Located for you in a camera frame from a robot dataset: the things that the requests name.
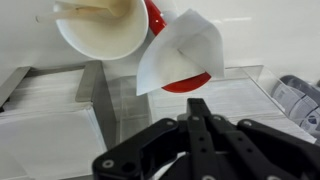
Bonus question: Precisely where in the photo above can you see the patterned paper cup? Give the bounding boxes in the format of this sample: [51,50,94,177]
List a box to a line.
[53,0,150,62]

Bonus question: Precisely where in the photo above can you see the metal napkin holder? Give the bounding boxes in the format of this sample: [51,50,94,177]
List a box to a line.
[0,59,118,180]

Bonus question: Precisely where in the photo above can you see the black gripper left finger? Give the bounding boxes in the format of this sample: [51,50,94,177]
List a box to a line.
[91,98,221,180]

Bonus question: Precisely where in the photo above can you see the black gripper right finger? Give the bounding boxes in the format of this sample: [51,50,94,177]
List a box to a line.
[209,114,320,180]

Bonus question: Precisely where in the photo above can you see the red and white mug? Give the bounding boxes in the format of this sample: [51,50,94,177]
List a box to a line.
[143,0,213,94]

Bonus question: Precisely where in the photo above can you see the clear folded towel dispenser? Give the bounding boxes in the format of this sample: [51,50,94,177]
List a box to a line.
[108,64,318,144]

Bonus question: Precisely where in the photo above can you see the clear bottle green cap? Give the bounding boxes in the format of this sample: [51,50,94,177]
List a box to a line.
[269,74,320,143]

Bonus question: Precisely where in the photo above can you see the white paper towel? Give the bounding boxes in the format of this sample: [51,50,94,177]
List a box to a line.
[135,8,226,97]

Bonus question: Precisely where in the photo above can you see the wooden stir stick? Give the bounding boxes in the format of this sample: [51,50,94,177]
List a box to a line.
[34,7,116,24]

